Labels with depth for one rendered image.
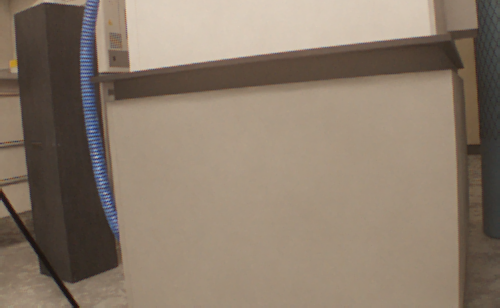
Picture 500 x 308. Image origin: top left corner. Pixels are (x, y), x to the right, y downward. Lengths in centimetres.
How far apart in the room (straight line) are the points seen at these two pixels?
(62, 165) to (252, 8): 117
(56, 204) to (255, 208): 113
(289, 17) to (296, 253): 48
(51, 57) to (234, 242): 117
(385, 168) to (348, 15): 30
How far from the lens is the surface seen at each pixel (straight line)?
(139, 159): 117
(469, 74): 496
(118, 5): 330
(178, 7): 112
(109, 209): 126
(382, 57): 93
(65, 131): 198
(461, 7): 141
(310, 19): 98
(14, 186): 264
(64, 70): 200
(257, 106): 100
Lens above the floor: 65
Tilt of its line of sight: 3 degrees down
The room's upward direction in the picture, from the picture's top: 5 degrees counter-clockwise
